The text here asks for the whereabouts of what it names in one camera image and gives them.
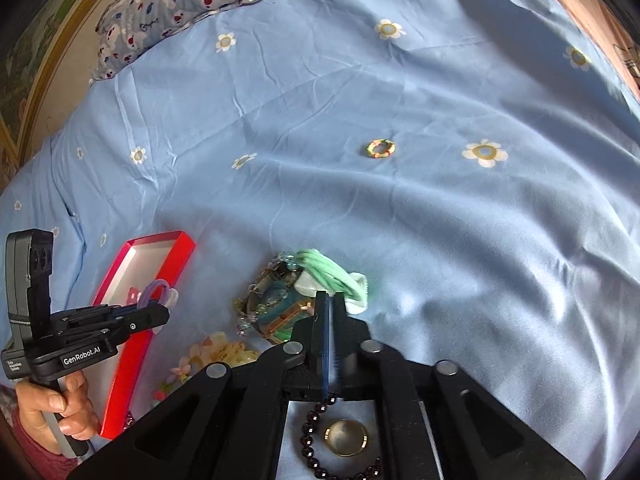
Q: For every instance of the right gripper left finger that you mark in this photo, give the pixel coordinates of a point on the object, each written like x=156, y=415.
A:
x=224, y=423

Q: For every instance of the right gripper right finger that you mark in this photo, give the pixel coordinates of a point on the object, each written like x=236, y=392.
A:
x=434, y=421

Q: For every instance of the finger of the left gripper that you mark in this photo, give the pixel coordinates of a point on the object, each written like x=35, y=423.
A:
x=99, y=317
x=110, y=337

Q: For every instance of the red sleeve forearm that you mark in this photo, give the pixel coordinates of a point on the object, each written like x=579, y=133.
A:
x=50, y=466

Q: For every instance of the person's left hand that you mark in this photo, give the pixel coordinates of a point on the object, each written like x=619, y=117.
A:
x=79, y=420

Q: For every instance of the red shallow cardboard box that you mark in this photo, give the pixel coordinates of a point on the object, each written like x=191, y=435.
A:
x=141, y=282

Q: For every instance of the blue floral bed sheet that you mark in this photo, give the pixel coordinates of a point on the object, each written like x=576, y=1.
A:
x=476, y=160

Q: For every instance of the framed landscape painting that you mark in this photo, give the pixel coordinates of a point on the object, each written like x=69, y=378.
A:
x=46, y=57

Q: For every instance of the blue cartoon print pillow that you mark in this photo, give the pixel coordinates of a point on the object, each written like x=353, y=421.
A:
x=128, y=28

